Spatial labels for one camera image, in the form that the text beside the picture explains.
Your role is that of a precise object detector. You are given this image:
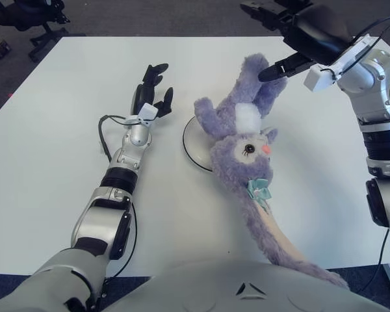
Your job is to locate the silver robot torso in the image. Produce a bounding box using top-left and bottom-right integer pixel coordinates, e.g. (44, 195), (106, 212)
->
(103, 259), (390, 312)

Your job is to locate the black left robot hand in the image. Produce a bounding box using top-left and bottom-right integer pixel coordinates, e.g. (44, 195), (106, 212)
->
(123, 63), (176, 126)

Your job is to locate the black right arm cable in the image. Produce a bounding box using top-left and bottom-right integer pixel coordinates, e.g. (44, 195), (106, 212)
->
(352, 14), (390, 293)

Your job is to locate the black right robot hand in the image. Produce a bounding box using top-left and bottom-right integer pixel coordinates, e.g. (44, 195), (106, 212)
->
(240, 0), (381, 94)

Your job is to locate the white plate black rim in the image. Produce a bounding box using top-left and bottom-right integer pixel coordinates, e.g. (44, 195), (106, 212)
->
(181, 115), (215, 172)

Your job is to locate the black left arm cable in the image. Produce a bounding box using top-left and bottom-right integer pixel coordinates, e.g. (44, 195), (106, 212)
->
(98, 114), (139, 280)

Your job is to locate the purple plush bunny doll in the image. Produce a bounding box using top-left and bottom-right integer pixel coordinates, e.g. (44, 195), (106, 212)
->
(194, 54), (350, 290)

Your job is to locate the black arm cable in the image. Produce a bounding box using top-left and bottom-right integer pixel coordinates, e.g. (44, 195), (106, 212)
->
(98, 114), (139, 280)
(352, 14), (390, 293)

